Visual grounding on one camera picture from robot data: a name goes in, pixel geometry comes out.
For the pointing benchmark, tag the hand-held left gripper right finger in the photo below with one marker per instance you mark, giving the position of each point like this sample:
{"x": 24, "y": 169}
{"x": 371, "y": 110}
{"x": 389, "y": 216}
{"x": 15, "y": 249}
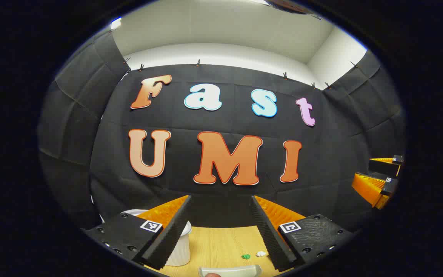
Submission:
{"x": 267, "y": 234}

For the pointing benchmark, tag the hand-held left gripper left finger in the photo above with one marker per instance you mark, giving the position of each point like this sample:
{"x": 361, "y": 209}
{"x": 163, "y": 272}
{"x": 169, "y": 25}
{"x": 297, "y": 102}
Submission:
{"x": 171, "y": 234}

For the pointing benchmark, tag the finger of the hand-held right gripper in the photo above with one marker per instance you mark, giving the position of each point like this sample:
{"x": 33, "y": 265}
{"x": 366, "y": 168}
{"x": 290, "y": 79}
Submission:
{"x": 369, "y": 188}
{"x": 383, "y": 167}

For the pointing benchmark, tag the white ribbed garbage bin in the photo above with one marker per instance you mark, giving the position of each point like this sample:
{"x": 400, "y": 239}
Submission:
{"x": 181, "y": 250}

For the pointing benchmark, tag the white paper trash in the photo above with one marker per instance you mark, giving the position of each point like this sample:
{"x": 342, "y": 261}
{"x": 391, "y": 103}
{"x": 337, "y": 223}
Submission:
{"x": 261, "y": 254}

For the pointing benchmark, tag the grey plastic dustpan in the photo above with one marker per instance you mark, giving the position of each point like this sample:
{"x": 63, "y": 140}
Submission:
{"x": 237, "y": 271}

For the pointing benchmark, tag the wooden desktop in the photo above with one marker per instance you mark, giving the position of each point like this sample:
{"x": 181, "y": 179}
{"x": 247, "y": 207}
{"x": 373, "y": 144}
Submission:
{"x": 221, "y": 246}

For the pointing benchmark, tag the black backdrop cloth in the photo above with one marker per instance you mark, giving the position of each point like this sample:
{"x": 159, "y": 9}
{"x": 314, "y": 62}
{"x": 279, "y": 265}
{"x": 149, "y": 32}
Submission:
{"x": 183, "y": 123}

